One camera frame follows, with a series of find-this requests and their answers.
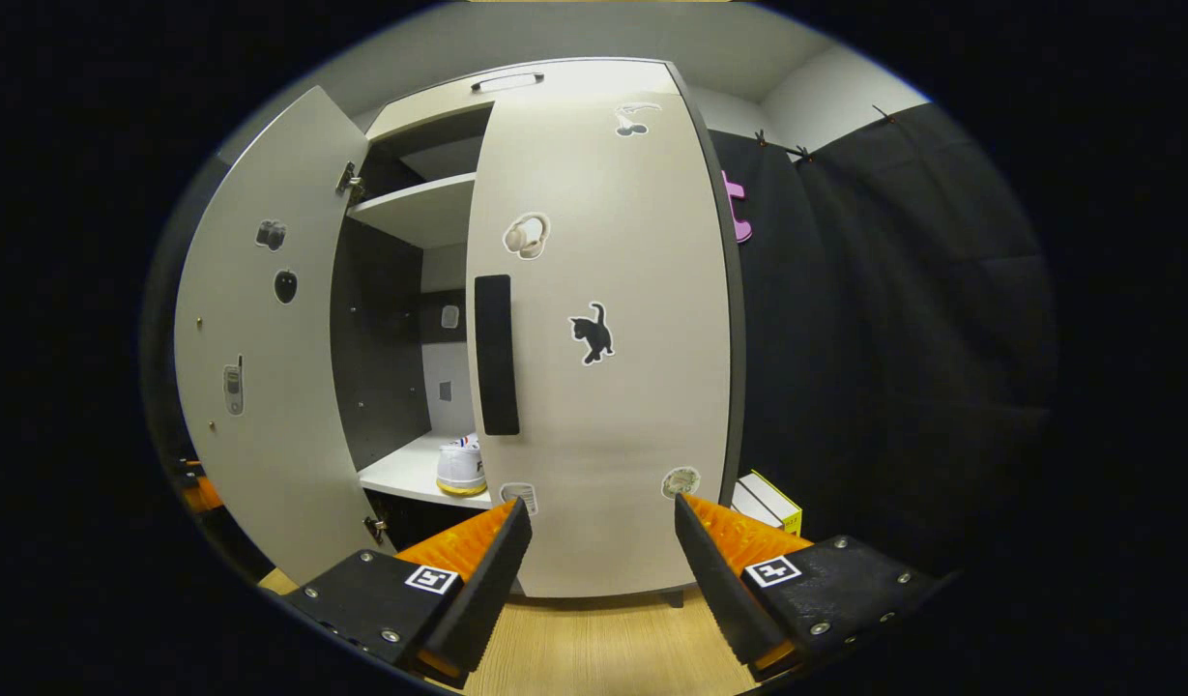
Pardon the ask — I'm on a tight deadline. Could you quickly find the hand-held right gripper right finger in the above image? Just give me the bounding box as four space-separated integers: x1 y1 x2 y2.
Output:
673 493 947 678

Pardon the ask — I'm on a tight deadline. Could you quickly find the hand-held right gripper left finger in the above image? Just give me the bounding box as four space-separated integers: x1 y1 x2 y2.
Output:
279 498 534 689

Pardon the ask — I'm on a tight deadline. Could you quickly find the white shoe cabinet door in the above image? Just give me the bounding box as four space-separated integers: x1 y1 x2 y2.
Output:
173 85 401 586
465 60 735 598

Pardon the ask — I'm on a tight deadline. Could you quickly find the white striped shoe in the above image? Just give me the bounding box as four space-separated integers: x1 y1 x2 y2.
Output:
436 434 488 498

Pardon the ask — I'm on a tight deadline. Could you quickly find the white shoe cabinet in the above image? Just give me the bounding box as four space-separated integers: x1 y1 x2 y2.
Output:
328 56 749 610

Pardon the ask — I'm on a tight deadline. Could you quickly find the white cabinet drawer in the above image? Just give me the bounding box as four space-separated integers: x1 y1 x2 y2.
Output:
366 58 677 141

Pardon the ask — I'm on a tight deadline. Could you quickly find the yellow book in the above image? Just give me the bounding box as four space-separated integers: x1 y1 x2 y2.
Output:
732 470 803 537

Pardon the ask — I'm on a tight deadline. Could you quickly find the black backdrop cloth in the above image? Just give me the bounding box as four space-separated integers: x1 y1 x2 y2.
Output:
705 101 1058 571

